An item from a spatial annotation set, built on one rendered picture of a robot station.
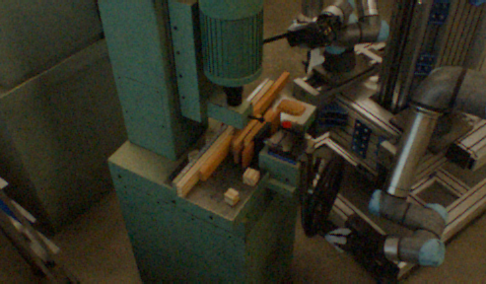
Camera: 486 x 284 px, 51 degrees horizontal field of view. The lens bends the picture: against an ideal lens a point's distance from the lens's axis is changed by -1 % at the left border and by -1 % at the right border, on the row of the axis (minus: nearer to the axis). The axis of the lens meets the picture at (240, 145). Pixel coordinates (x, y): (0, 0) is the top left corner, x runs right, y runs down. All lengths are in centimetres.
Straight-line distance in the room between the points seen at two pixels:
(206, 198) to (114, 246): 114
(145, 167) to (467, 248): 165
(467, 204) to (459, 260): 28
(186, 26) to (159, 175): 57
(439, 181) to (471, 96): 126
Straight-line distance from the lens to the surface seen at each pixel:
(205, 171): 158
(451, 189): 265
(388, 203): 155
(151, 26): 149
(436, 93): 146
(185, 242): 193
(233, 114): 160
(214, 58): 144
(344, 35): 180
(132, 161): 185
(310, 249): 255
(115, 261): 258
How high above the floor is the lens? 209
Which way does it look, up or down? 44 degrees down
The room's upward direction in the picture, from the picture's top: 1 degrees counter-clockwise
